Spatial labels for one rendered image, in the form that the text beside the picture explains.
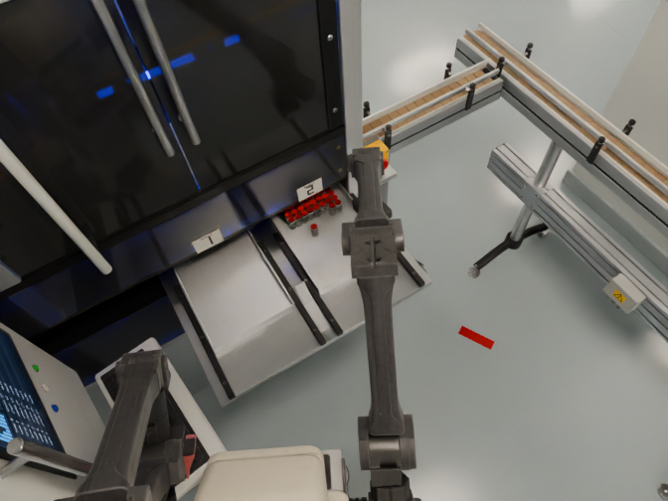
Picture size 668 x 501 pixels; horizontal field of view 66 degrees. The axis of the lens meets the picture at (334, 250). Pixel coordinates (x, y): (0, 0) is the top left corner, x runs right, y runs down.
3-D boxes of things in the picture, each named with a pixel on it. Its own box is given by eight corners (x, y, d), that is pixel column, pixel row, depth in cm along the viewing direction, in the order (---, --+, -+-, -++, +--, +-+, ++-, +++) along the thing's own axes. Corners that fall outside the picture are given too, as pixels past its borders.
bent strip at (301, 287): (297, 294, 152) (294, 285, 147) (305, 289, 153) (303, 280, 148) (321, 331, 146) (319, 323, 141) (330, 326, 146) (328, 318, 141)
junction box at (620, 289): (601, 289, 194) (611, 278, 186) (611, 283, 195) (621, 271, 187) (626, 314, 188) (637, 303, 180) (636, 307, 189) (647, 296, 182)
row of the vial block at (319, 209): (288, 226, 165) (286, 218, 161) (336, 202, 169) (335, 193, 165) (291, 231, 164) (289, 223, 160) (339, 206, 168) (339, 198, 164)
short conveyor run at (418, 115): (349, 179, 179) (348, 148, 166) (327, 152, 186) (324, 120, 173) (501, 101, 195) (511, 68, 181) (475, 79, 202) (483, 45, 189)
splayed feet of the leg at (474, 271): (463, 269, 253) (468, 255, 241) (540, 224, 264) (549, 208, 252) (473, 281, 249) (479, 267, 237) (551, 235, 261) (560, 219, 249)
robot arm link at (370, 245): (339, 247, 80) (404, 243, 79) (343, 225, 93) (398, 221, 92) (361, 481, 93) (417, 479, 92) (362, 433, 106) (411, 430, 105)
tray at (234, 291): (172, 265, 160) (168, 260, 157) (246, 228, 166) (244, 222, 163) (216, 354, 144) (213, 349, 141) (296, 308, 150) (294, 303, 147)
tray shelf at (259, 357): (159, 276, 160) (157, 273, 159) (348, 180, 176) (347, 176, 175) (222, 408, 138) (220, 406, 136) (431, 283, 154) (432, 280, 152)
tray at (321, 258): (267, 217, 168) (265, 211, 165) (335, 183, 174) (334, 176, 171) (319, 295, 152) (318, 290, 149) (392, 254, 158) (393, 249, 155)
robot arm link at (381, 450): (372, 495, 91) (402, 494, 91) (368, 440, 90) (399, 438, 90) (372, 467, 100) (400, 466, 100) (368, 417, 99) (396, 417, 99)
